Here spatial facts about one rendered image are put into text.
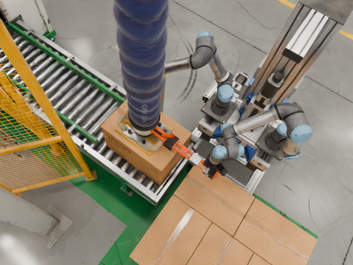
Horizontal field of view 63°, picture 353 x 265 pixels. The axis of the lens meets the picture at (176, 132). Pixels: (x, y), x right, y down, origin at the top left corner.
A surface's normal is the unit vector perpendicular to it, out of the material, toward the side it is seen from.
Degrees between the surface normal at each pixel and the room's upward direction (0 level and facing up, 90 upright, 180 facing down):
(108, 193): 0
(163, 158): 0
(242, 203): 0
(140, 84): 74
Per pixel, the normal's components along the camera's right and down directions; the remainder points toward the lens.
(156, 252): 0.08, -0.43
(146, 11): 0.30, 0.73
